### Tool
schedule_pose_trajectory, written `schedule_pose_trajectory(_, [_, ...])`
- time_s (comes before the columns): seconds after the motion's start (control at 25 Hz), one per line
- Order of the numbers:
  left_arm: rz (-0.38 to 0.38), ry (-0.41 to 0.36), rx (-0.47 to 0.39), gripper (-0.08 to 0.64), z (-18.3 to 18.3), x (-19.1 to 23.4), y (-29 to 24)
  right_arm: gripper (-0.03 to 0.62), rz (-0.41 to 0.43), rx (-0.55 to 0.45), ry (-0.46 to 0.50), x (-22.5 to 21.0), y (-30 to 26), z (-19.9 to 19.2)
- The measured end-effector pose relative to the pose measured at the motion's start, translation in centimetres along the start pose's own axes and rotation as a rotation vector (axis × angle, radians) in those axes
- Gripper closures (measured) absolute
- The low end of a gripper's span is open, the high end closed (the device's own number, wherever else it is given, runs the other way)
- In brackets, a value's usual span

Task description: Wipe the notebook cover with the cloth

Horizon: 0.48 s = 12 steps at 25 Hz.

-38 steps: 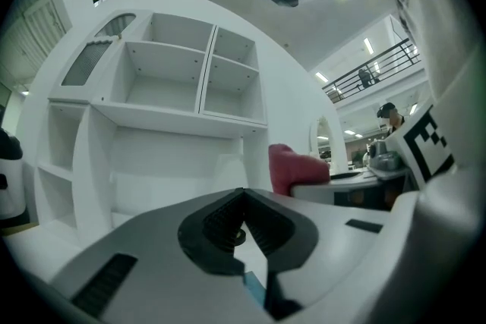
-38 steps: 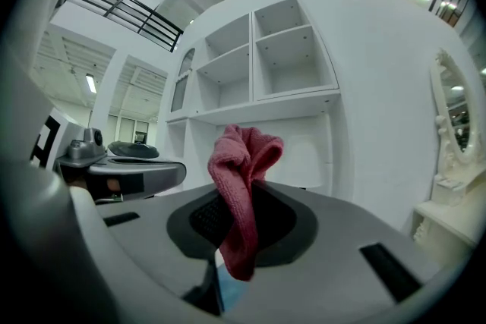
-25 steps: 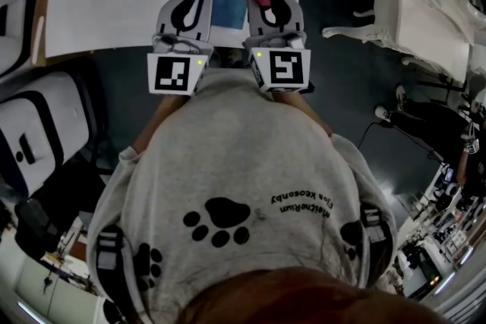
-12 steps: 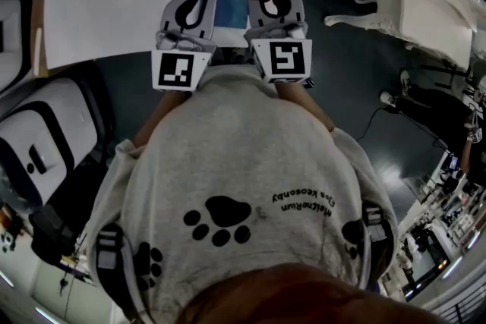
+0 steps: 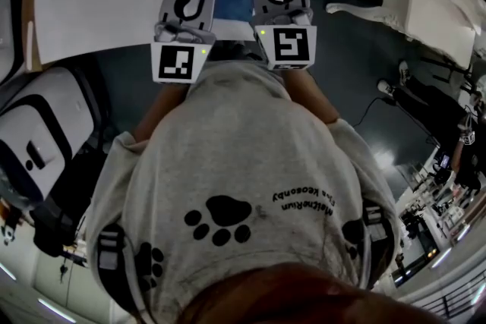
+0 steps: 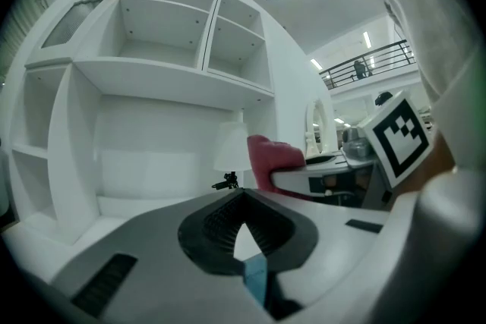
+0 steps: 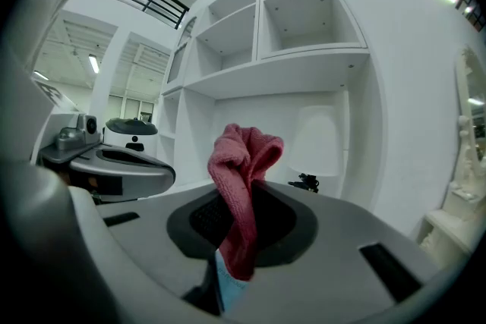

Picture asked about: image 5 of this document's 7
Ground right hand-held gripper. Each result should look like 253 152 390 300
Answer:
249 0 318 71

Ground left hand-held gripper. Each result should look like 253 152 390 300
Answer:
150 0 219 84

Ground person's right forearm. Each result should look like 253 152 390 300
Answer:
282 68 341 124

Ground person's left forearm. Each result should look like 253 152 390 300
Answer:
132 81 191 143

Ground white ornate chair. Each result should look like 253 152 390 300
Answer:
325 0 486 70

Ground person's grey paw-print shirt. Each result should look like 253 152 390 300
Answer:
86 60 402 324

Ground brown wooden panel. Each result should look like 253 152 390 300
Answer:
21 0 43 74

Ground white case with black trim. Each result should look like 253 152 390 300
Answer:
0 0 24 85
0 66 104 203

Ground black bag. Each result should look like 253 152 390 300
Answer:
30 147 100 260

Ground white workbench with equipment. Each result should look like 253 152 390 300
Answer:
394 147 486 280

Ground white cabinet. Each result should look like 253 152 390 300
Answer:
33 250 115 318

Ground black railing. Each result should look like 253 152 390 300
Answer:
409 276 486 320

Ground black floor cable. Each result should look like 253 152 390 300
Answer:
352 96 396 128

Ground black shoulder strap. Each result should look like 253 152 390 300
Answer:
96 222 134 313
360 199 395 285

